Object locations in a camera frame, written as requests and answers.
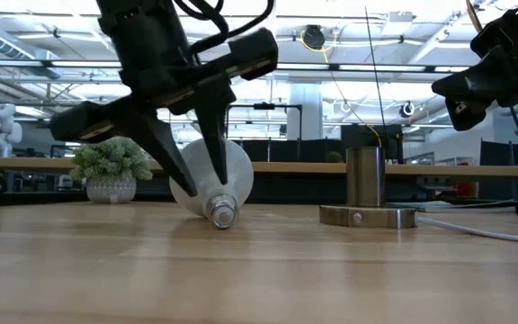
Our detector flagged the dark blue partition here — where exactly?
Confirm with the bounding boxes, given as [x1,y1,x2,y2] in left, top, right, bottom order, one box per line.
[479,138,518,203]

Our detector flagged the black aluminium table frame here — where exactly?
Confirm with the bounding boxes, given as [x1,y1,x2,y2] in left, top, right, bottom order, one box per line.
[0,191,518,216]

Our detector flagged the black partition panels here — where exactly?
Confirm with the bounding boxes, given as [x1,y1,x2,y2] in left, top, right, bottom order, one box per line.
[234,138,345,163]

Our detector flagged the black background monitor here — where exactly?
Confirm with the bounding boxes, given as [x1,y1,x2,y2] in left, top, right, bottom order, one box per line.
[340,123,405,164]

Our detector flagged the black background camera stand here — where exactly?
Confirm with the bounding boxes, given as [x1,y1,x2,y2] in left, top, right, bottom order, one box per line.
[226,102,304,152]

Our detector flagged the green potted plant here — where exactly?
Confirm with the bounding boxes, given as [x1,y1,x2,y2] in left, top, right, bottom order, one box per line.
[68,136,155,204]

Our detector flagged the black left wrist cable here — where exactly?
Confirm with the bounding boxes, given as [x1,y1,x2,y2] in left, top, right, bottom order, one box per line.
[172,0,276,58]

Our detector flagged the light wooden desk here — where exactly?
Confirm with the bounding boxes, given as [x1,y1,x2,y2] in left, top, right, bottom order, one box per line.
[0,156,518,179]

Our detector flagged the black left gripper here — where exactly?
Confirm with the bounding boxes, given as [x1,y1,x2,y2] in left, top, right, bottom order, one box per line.
[49,0,280,198]

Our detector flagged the white reflector lightbulb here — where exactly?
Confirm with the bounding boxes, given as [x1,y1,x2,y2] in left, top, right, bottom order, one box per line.
[168,137,255,230]

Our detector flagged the white building column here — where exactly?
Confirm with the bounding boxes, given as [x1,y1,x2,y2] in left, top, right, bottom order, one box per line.
[287,83,324,141]

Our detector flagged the red background object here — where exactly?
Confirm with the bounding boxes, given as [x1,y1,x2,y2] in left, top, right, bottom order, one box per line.
[436,179,479,200]

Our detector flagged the white lamp power cord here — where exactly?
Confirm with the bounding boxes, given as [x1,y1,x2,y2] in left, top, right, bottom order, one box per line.
[415,214,518,247]

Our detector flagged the thin black background cable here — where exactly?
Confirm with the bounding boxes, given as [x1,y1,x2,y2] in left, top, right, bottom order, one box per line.
[364,6,389,136]

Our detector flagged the brushed metal lamp socket base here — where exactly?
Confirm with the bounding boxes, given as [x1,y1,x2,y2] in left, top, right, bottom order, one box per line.
[319,146,418,230]

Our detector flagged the waterfall picture book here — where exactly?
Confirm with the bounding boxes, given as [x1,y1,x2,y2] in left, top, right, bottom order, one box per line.
[385,200,517,213]

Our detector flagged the black ceiling cable reel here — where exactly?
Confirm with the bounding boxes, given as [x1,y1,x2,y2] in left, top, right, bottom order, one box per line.
[302,24,327,51]

